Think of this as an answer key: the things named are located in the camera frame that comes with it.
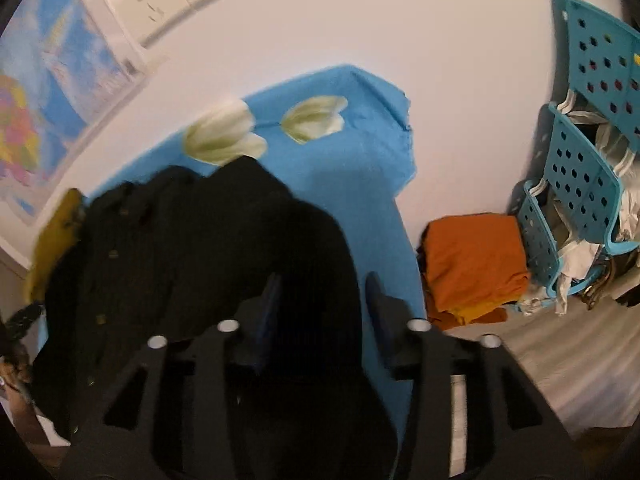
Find orange folded garment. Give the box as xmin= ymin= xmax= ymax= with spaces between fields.
xmin=416 ymin=213 xmax=532 ymax=331

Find white crumpled cloth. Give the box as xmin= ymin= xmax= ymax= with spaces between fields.
xmin=519 ymin=91 xmax=640 ymax=317

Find black buttoned coat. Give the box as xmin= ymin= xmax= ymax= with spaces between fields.
xmin=31 ymin=156 xmax=401 ymax=480

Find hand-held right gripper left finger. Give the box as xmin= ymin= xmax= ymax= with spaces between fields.
xmin=60 ymin=273 xmax=284 ymax=480

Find mustard yellow garment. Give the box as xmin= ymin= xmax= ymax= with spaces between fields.
xmin=24 ymin=188 xmax=87 ymax=307

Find world map wall poster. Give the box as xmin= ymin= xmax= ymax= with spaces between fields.
xmin=0 ymin=0 xmax=147 ymax=226

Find blue perforated plastic basket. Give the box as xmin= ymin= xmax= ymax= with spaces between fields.
xmin=551 ymin=0 xmax=640 ymax=153
xmin=516 ymin=180 xmax=603 ymax=300
xmin=546 ymin=102 xmax=640 ymax=257

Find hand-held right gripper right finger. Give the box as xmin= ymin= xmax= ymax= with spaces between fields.
xmin=365 ymin=271 xmax=587 ymax=480

